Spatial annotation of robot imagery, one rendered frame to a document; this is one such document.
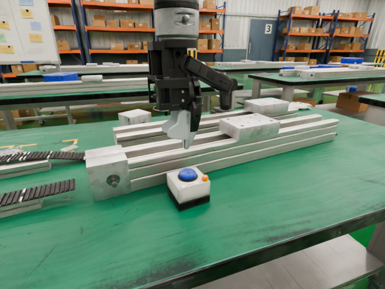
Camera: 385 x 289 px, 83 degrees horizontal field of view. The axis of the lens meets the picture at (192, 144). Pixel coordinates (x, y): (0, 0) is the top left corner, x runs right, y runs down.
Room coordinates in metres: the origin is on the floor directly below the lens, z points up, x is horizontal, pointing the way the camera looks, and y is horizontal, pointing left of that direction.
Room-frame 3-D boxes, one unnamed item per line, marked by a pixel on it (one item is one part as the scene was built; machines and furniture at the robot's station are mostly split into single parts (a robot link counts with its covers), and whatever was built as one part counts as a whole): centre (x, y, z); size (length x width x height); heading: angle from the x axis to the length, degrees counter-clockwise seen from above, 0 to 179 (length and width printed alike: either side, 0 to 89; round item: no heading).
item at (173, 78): (0.42, 0.03, 1.07); 0.09 x 0.08 x 0.12; 115
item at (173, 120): (0.44, 0.04, 0.96); 0.06 x 0.03 x 0.09; 115
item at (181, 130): (0.41, 0.02, 0.96); 0.06 x 0.03 x 0.09; 115
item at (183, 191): (0.45, 0.01, 0.81); 0.10 x 0.08 x 0.06; 26
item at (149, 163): (0.68, -0.18, 0.82); 0.80 x 0.10 x 0.09; 116
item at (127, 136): (0.85, -0.10, 0.82); 0.80 x 0.10 x 0.09; 116
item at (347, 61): (4.73, -3.36, 0.50); 1.03 x 0.55 x 1.01; 114
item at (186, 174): (0.44, 0.01, 0.84); 0.04 x 0.04 x 0.02
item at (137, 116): (0.86, 0.23, 0.83); 0.11 x 0.10 x 0.10; 48
